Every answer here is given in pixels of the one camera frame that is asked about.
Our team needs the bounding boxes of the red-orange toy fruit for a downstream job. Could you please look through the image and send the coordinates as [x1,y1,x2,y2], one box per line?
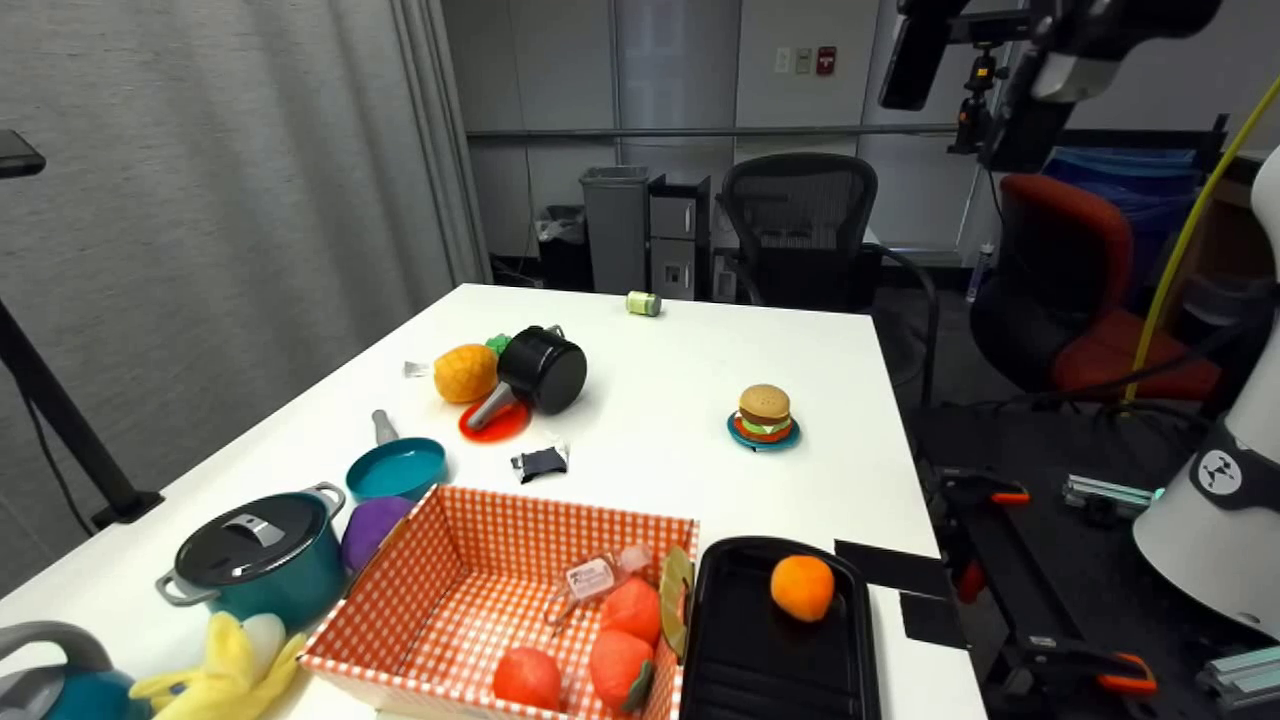
[587,628,660,710]
[494,643,570,710]
[600,576,670,647]

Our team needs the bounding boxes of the small teal plate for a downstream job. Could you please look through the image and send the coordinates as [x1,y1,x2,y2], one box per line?
[726,409,803,457]

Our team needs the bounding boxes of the bright orange toy orange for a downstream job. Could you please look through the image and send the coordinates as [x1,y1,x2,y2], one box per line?
[770,550,842,628]

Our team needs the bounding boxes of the red toy plate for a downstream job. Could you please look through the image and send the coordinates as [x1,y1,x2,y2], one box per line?
[458,397,537,448]

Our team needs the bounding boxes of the orange checkered basket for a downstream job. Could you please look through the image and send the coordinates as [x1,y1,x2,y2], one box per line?
[296,479,705,720]

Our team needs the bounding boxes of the black mesh office chair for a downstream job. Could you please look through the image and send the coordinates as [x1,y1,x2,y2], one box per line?
[718,149,890,311]

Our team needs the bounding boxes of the red office chair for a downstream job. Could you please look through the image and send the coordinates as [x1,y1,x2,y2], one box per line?
[970,170,1226,404]

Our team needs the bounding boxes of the blue bin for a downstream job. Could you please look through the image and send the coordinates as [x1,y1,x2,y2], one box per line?
[1046,143,1206,273]

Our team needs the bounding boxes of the dark drawer cabinet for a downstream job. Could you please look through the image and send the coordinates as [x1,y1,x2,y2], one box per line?
[648,177,718,300]

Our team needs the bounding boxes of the grey trash bin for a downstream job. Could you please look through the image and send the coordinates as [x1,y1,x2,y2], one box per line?
[578,163,656,294]

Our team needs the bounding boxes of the toy burger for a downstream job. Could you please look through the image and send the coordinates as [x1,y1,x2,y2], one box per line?
[736,381,801,444]

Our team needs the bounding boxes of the black orange clamp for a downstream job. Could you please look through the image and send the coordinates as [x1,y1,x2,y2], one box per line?
[1017,634,1162,703]
[935,467,1035,514]

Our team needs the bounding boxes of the black toy pot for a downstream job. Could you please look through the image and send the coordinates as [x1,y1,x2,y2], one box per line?
[460,320,594,435]

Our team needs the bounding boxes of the toy pineapple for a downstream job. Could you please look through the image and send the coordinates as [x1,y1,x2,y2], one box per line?
[434,327,516,412]

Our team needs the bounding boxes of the small black card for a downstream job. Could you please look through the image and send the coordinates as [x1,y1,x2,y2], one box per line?
[509,439,578,488]

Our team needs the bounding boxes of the green brown toy slice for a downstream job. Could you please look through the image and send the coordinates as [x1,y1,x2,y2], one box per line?
[656,544,701,658]

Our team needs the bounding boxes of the pink white toy packet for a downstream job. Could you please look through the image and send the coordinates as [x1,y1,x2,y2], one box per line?
[549,540,656,628]

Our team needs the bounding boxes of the black plastic tray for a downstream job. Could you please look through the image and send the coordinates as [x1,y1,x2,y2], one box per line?
[677,530,884,720]

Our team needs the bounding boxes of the teal toy frying pan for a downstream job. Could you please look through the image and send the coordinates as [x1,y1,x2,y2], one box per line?
[345,409,454,504]

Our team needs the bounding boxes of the purple toy eggplant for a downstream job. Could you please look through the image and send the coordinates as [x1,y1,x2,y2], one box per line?
[342,491,422,576]

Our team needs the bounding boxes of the grey curtain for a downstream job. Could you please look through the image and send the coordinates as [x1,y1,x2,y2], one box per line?
[0,0,494,590]

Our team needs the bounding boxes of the teal toy pot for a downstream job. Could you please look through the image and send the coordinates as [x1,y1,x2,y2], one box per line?
[152,479,353,630]

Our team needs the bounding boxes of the black pot lid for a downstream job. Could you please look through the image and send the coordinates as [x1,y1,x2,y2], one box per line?
[174,488,335,590]

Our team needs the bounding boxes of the pale round toy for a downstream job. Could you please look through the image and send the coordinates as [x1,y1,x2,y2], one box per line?
[246,607,293,666]

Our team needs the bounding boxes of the yellow bananas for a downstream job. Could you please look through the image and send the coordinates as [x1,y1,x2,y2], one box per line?
[130,607,311,720]

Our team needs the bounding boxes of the black camera tripod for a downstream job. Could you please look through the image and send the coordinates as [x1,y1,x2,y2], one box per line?
[948,36,1035,158]

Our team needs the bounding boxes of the black metal rail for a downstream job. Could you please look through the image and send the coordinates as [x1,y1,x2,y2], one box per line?
[1066,117,1234,177]

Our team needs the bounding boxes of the yellow hose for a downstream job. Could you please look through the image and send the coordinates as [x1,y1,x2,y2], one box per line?
[1119,76,1280,404]

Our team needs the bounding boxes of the teal metal bracket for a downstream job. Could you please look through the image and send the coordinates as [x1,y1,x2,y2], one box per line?
[1196,643,1280,701]
[1061,470,1168,521]

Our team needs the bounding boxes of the black strap on robot base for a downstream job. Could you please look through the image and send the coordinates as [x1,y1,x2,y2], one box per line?
[1182,444,1280,521]

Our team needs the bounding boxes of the black camera stand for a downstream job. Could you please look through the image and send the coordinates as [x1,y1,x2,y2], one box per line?
[0,300,169,530]

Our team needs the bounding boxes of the teal kettle grey handle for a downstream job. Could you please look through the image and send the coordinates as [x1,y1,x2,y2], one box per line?
[0,617,140,720]

